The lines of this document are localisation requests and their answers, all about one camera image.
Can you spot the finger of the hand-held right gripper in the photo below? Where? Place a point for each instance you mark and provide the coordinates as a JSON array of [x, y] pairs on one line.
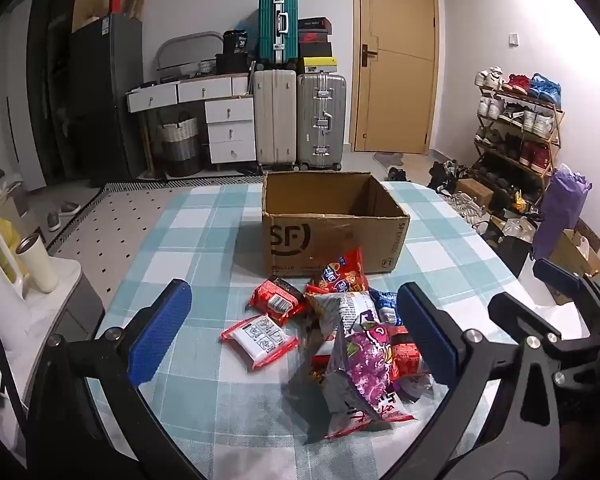
[[515, 315], [557, 277]]

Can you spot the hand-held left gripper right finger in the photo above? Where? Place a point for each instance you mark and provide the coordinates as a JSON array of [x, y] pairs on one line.
[[425, 332]]

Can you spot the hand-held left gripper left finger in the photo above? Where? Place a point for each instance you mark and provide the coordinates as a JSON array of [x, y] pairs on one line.
[[160, 332]]

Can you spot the orange red snack packet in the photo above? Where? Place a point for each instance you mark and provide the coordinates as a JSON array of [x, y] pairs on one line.
[[405, 355]]

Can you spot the blue snack packet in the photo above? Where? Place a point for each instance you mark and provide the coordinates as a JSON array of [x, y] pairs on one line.
[[386, 305]]

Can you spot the purple grape snack bag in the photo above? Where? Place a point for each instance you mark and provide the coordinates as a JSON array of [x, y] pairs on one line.
[[365, 375]]

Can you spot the silver white chips bag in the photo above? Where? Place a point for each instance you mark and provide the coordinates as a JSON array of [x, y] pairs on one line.
[[345, 310]]

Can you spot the red white snack packet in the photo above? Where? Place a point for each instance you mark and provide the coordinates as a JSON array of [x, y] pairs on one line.
[[257, 340]]

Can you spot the dark red snack packet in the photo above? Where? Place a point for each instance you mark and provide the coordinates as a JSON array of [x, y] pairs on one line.
[[275, 300]]

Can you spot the open cardboard box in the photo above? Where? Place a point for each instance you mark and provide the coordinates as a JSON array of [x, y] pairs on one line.
[[572, 255]]

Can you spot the purple gift bag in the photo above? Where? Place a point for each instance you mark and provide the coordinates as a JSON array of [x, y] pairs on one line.
[[560, 210]]

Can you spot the teal checked tablecloth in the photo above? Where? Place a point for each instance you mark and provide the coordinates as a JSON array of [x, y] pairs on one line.
[[215, 260]]

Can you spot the white side table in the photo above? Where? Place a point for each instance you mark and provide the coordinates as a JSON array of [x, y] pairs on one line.
[[55, 310]]

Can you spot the small brown cardboard box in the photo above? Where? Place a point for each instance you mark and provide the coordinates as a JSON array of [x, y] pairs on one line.
[[475, 192]]

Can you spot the dotted patterned rug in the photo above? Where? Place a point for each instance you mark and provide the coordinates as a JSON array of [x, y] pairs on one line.
[[125, 215]]

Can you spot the cream tumbler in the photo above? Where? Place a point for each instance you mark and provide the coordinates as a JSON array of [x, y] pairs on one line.
[[39, 265]]

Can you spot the pile of loose shoes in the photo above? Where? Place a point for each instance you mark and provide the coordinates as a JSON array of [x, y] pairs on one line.
[[445, 175]]

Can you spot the wooden shoe rack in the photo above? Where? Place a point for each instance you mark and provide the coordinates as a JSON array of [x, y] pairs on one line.
[[555, 125]]

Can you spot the rows of racked shoes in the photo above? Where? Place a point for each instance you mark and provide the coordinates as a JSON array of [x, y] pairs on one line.
[[532, 120]]

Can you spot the grey door mat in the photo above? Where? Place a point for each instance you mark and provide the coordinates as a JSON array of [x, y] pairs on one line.
[[387, 159]]

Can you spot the yellow bag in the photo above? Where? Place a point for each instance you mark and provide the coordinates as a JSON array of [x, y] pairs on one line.
[[7, 232]]

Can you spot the woven laundry basket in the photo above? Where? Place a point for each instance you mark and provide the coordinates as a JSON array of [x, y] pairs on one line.
[[180, 147]]

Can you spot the white drawer desk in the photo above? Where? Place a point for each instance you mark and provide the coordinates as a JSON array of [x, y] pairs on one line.
[[227, 125]]

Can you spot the silver suitcase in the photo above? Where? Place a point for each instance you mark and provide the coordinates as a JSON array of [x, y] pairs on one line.
[[321, 120]]

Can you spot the dark grey refrigerator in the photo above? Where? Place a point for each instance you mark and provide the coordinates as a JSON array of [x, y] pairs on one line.
[[105, 100]]

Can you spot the beige suitcase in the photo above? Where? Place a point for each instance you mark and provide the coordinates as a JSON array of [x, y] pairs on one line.
[[275, 120]]

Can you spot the wooden door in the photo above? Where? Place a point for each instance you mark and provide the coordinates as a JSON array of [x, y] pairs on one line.
[[400, 85]]

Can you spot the tall dark cabinet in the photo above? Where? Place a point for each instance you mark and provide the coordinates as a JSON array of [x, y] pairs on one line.
[[50, 85]]

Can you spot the black bag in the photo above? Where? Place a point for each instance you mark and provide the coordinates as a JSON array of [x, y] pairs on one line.
[[232, 63]]

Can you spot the grey arched mirror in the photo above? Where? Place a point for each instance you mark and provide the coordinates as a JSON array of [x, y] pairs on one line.
[[190, 47]]

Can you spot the yellow shoe box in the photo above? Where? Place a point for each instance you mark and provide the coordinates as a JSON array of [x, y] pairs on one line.
[[321, 65]]

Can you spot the black printed package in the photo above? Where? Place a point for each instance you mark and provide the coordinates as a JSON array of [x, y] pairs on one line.
[[235, 42]]

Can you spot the plain black shoe box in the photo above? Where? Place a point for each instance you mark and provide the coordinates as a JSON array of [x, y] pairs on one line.
[[316, 50]]

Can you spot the red black shoe box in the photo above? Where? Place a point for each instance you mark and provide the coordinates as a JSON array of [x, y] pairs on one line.
[[315, 36]]

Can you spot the green suitcase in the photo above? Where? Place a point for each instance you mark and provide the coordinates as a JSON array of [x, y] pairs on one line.
[[270, 25]]

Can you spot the brown paper bag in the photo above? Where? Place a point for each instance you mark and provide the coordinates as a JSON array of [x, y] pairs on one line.
[[136, 2]]

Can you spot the red paper bag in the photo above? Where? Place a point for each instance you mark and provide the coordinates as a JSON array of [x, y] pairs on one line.
[[115, 2]]

